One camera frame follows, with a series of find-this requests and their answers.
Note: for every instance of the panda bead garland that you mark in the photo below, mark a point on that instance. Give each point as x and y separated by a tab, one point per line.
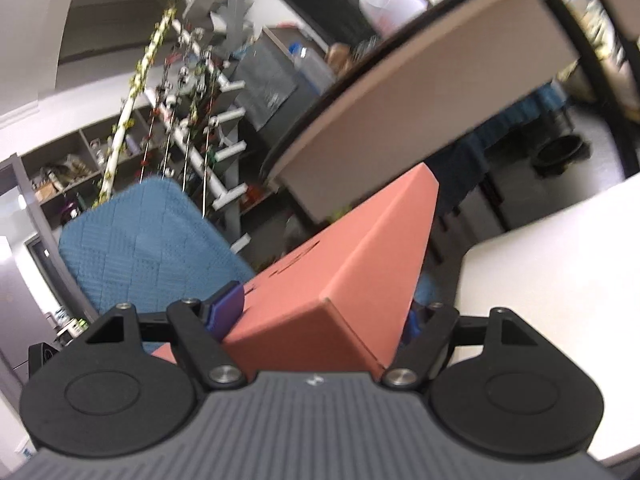
192	110

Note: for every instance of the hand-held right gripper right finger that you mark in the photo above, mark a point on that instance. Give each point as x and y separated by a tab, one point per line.
414	325

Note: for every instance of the white ladder shelf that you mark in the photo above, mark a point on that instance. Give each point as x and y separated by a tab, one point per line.
234	125

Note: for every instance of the white domed appliance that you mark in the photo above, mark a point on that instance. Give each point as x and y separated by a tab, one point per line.
390	0

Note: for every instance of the blue knitted chair cover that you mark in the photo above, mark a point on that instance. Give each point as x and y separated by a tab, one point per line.
150	240

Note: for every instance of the grey door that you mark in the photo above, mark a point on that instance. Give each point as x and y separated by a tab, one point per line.
20	285

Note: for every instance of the grey dust cover cloth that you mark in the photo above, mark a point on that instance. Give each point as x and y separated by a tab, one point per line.
265	90

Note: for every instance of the beige chair with black frame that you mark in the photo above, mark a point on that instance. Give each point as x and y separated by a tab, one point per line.
595	67

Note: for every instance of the pink box lid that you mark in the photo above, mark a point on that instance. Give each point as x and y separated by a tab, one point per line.
350	260

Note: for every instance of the white vine-wrapped arch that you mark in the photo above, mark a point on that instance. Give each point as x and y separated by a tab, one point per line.
125	115

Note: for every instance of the dark-topped beige desk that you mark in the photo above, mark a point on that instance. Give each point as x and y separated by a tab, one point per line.
425	95

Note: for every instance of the black-lined trash bin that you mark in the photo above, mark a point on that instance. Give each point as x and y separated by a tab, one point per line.
560	152

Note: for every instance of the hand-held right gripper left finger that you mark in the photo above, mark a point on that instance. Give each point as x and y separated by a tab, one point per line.
225	310

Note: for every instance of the wall shelf with clutter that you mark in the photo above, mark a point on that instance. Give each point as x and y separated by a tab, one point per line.
60	175

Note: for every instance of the white low table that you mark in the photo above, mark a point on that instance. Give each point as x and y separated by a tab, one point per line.
550	260

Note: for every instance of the clear plastic water bottle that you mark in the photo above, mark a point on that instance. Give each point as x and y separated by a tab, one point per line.
310	67

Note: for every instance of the small brown figurine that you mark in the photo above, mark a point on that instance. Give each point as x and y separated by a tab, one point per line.
339	57

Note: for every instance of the grey refrigerator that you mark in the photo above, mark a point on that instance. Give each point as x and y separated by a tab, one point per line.
282	42

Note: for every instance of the blue frilled chair cover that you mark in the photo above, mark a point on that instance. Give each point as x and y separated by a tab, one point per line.
470	150
550	97

